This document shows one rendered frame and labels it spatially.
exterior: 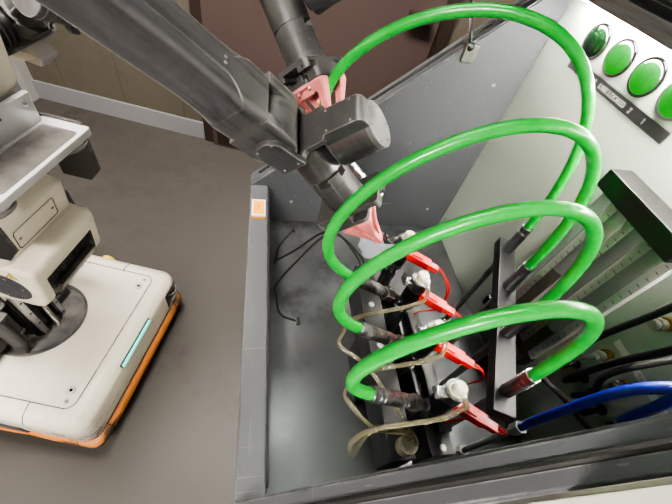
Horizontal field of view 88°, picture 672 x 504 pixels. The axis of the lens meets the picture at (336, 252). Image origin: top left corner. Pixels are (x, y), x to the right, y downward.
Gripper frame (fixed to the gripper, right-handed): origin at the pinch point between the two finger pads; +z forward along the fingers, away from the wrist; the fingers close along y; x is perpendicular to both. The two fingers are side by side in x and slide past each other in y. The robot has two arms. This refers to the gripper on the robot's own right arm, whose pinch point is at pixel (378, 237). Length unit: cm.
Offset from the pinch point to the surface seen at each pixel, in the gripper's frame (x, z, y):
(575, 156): 5.9, 3.3, 28.2
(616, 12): 24.1, -3.8, 39.1
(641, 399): -17.5, 28.1, 26.0
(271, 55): 162, -9, -72
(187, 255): 66, 27, -132
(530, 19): 7.8, -15.6, 27.2
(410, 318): -5.7, 15.7, -1.9
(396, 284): 2.3, 15.3, -4.6
